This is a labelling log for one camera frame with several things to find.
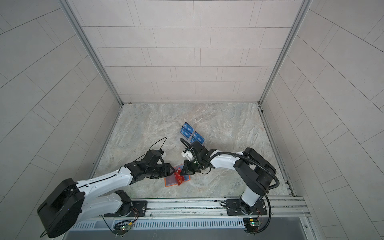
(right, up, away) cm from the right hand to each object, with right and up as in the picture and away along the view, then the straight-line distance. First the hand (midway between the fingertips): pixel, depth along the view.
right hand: (180, 176), depth 78 cm
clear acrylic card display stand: (+5, +21, +11) cm, 24 cm away
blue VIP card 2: (+9, +19, +9) cm, 23 cm away
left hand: (-3, +1, +4) cm, 5 cm away
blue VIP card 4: (+6, +17, +10) cm, 21 cm away
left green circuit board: (-25, -18, -13) cm, 33 cm away
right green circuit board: (+34, -18, -10) cm, 40 cm away
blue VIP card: (+3, +24, +13) cm, 28 cm away
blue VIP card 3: (+1, +22, +13) cm, 26 cm away
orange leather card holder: (-5, -2, +1) cm, 5 cm away
